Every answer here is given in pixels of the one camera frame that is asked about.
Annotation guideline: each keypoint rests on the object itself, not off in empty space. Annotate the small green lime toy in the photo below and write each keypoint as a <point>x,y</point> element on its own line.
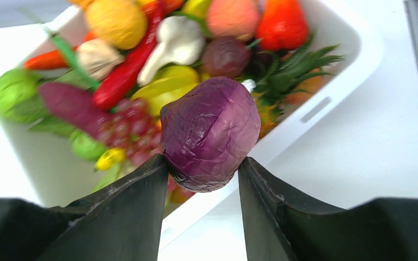
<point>85,147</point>

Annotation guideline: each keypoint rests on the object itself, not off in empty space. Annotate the purple onion toy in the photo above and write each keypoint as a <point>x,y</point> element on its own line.
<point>208,132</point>

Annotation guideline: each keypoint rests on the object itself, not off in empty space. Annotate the white mushroom toy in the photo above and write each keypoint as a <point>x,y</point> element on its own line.
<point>180,40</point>

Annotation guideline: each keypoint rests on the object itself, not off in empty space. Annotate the yellow lemon toy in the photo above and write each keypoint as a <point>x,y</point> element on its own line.
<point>120,23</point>

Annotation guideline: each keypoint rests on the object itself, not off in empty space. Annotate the white garlic toy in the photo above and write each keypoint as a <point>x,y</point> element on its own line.
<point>98,58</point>

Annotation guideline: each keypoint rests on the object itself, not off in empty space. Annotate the yellow mango toy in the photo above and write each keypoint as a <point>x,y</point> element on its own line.
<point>198,8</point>

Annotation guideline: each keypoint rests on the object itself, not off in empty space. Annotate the yellow green starfruit toy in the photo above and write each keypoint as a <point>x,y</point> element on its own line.
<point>169,84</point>

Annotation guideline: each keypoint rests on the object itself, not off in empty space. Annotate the orange carrot toy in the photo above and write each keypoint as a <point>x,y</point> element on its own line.
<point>47,61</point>

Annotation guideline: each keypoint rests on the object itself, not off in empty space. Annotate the purple sweet potato toy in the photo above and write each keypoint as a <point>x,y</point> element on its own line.
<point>74,106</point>

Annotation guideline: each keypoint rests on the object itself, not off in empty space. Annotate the red orange pepper toy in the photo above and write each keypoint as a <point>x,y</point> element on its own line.
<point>282,26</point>

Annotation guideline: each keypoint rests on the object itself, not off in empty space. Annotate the small yellow banana toy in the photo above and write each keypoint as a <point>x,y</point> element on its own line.
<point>109,158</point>

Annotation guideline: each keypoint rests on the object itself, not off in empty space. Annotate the green leaf vegetable toy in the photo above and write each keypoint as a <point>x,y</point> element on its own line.
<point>53,125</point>

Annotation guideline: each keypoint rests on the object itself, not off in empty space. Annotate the red grapes toy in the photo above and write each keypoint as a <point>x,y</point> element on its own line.
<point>132,128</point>

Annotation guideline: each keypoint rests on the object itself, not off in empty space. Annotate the pineapple toy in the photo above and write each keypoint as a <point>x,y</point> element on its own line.
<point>277,78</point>

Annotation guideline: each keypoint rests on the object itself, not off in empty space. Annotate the dark purple passionfruit toy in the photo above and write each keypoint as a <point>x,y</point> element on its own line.
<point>225,56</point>

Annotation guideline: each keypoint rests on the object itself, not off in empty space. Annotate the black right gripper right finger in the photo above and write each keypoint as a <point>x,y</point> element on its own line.
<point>283,223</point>

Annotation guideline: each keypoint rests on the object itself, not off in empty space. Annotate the red chili pepper toy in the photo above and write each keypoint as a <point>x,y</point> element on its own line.
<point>123,78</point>

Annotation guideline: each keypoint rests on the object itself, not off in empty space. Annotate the green cabbage toy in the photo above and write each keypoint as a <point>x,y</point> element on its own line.
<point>116,172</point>
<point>19,96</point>

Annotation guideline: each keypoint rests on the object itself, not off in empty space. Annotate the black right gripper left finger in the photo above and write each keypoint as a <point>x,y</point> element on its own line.
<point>122,221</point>

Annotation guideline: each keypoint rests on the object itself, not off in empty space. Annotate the pink peach toy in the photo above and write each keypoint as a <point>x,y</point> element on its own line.
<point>236,18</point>

